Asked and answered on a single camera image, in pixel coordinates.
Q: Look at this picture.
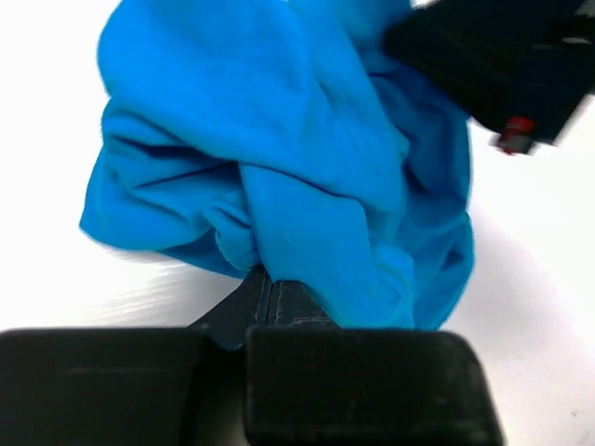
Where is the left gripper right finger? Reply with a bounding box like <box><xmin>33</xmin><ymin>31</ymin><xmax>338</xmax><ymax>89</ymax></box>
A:
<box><xmin>245</xmin><ymin>282</ymin><xmax>504</xmax><ymax>445</ymax></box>

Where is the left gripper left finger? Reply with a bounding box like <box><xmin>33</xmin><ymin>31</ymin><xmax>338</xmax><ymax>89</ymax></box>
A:
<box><xmin>1</xmin><ymin>268</ymin><xmax>271</xmax><ymax>445</ymax></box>

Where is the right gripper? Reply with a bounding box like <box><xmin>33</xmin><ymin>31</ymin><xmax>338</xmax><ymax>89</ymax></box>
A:
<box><xmin>383</xmin><ymin>0</ymin><xmax>594</xmax><ymax>153</ymax></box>

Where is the blue t-shirt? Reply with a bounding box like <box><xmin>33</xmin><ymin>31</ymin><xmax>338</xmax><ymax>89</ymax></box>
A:
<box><xmin>80</xmin><ymin>0</ymin><xmax>474</xmax><ymax>330</ymax></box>

